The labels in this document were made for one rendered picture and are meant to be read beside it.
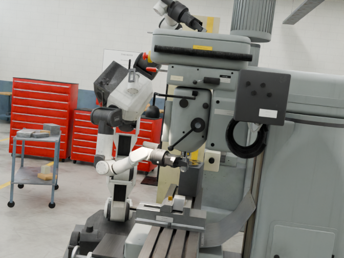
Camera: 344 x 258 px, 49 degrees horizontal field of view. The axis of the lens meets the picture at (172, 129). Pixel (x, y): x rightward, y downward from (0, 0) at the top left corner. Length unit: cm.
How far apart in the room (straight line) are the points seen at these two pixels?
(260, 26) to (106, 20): 982
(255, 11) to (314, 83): 43
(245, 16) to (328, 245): 112
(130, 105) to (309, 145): 99
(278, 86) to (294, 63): 960
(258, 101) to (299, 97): 33
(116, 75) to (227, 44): 76
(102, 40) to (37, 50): 202
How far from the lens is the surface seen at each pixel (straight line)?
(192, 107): 181
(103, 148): 213
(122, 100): 217
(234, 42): 179
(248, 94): 154
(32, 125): 723
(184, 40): 179
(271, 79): 155
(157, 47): 177
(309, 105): 185
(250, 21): 184
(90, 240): 259
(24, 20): 1242
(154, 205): 196
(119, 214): 275
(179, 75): 179
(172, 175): 374
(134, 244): 196
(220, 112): 179
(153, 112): 186
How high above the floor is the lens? 163
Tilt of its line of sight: 7 degrees down
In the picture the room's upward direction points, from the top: 6 degrees clockwise
